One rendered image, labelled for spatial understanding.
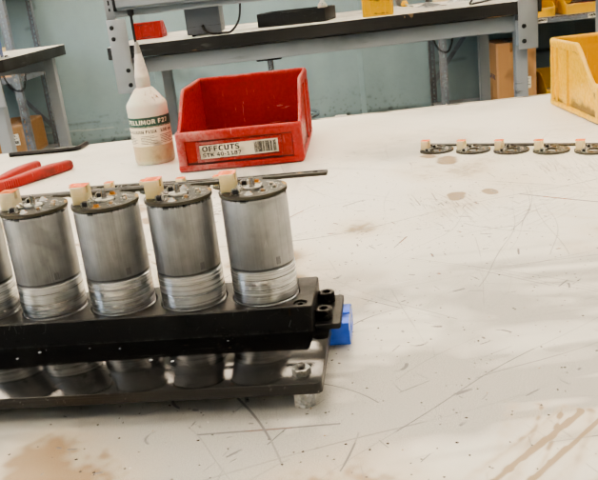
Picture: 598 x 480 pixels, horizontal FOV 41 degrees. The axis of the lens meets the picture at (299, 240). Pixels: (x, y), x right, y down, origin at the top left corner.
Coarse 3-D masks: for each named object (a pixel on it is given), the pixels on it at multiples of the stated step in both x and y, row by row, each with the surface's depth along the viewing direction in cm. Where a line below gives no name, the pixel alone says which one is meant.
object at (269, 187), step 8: (240, 184) 29; (248, 184) 29; (264, 184) 29; (272, 184) 29; (280, 184) 29; (224, 192) 29; (232, 192) 28; (240, 192) 28; (256, 192) 28; (264, 192) 28; (272, 192) 28; (280, 192) 28; (232, 200) 28; (240, 200) 28
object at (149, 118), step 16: (144, 64) 65; (144, 80) 66; (144, 96) 65; (160, 96) 66; (128, 112) 66; (144, 112) 65; (160, 112) 66; (144, 128) 66; (160, 128) 66; (144, 144) 66; (160, 144) 66; (144, 160) 67; (160, 160) 67
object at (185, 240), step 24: (168, 216) 28; (192, 216) 28; (168, 240) 29; (192, 240) 29; (216, 240) 30; (168, 264) 29; (192, 264) 29; (216, 264) 30; (168, 288) 29; (192, 288) 29; (216, 288) 30
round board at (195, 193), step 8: (168, 192) 30; (192, 192) 29; (200, 192) 29; (208, 192) 29; (144, 200) 29; (152, 200) 29; (160, 200) 29; (168, 200) 29; (176, 200) 28; (184, 200) 28; (192, 200) 28; (200, 200) 28
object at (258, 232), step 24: (240, 216) 28; (264, 216) 28; (288, 216) 29; (240, 240) 28; (264, 240) 28; (288, 240) 29; (240, 264) 29; (264, 264) 29; (288, 264) 29; (240, 288) 29; (264, 288) 29; (288, 288) 29
